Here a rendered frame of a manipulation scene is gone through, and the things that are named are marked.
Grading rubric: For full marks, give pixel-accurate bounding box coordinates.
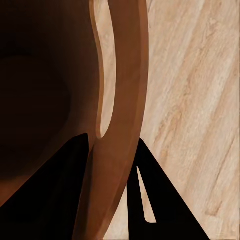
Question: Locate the trash can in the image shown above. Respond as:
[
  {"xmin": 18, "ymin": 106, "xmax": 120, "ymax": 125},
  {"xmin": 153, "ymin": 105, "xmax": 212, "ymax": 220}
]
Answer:
[{"xmin": 0, "ymin": 0, "xmax": 149, "ymax": 240}]

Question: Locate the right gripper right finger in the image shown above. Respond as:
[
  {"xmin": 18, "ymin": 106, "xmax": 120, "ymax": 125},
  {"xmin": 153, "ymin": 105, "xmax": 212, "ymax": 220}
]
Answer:
[{"xmin": 126, "ymin": 138, "xmax": 210, "ymax": 240}]

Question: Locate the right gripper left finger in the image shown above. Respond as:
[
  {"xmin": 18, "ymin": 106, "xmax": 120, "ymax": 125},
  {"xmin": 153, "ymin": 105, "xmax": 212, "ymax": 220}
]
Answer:
[{"xmin": 0, "ymin": 133, "xmax": 89, "ymax": 240}]

